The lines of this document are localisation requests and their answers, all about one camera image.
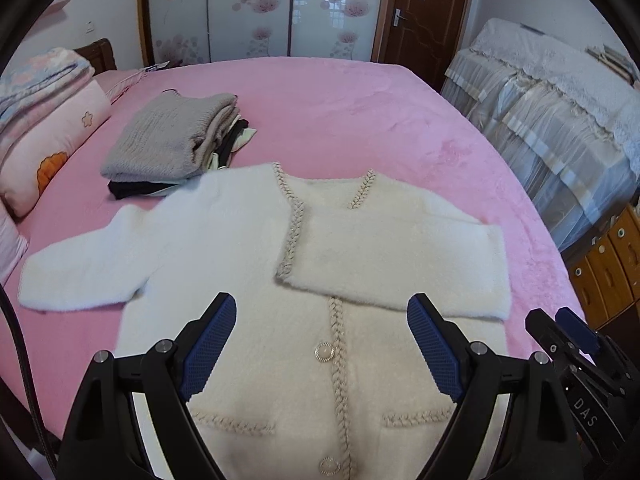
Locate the folded beige-grey knit sweater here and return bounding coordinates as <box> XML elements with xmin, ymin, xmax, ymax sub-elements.
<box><xmin>100</xmin><ymin>91</ymin><xmax>240</xmax><ymax>181</ymax></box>

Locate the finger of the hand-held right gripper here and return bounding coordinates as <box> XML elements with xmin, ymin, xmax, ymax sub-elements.
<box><xmin>525</xmin><ymin>308</ymin><xmax>608</xmax><ymax>458</ymax></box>
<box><xmin>556</xmin><ymin>307</ymin><xmax>640</xmax><ymax>396</ymax></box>

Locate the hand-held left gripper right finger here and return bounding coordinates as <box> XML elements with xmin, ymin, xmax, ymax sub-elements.
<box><xmin>406</xmin><ymin>293</ymin><xmax>586</xmax><ymax>480</ymax></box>

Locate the brown wooden door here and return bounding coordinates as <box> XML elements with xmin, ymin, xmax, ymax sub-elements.
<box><xmin>372</xmin><ymin>0</ymin><xmax>476</xmax><ymax>93</ymax></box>

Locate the folded blue pink quilt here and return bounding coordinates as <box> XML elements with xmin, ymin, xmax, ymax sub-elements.
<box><xmin>0</xmin><ymin>47</ymin><xmax>96</xmax><ymax>133</ymax></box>

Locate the folded black garment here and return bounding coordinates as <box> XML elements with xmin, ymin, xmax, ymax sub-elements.
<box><xmin>109</xmin><ymin>117</ymin><xmax>251</xmax><ymax>200</ymax></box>

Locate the pink flower print pillow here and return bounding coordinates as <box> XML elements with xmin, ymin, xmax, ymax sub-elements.
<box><xmin>0</xmin><ymin>80</ymin><xmax>112</xmax><ymax>218</ymax></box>

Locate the stack of books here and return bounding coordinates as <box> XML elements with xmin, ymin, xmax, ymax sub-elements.
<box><xmin>585</xmin><ymin>42</ymin><xmax>640</xmax><ymax>83</ymax></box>

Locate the white fluffy cardigan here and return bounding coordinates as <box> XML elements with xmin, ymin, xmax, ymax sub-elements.
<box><xmin>18</xmin><ymin>161</ymin><xmax>513</xmax><ymax>480</ymax></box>

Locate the pink striped pillow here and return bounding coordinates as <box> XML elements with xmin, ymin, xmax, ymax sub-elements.
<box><xmin>0</xmin><ymin>205</ymin><xmax>31</xmax><ymax>283</ymax></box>

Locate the black braided cable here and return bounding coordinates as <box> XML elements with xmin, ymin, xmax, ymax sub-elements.
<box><xmin>0</xmin><ymin>285</ymin><xmax>56</xmax><ymax>480</ymax></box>

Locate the dark wooden headboard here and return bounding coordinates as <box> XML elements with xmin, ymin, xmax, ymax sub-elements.
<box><xmin>74</xmin><ymin>37</ymin><xmax>118</xmax><ymax>73</ymax></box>

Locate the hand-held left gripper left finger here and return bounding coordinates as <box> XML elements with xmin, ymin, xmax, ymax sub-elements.
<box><xmin>57</xmin><ymin>291</ymin><xmax>238</xmax><ymax>480</ymax></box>

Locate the folded pale green garment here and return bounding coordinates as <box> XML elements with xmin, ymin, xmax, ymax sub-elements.
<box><xmin>150</xmin><ymin>127</ymin><xmax>258</xmax><ymax>196</ymax></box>

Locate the pink bed blanket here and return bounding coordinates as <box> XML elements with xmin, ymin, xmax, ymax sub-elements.
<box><xmin>0</xmin><ymin>57</ymin><xmax>583</xmax><ymax>480</ymax></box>

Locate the yellow wooden drawer cabinet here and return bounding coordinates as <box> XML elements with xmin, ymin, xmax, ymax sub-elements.
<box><xmin>565</xmin><ymin>205</ymin><xmax>640</xmax><ymax>328</ymax></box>

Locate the floral sliding door wardrobe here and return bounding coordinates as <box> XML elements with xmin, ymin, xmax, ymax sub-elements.
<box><xmin>137</xmin><ymin>0</ymin><xmax>396</xmax><ymax>68</ymax></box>

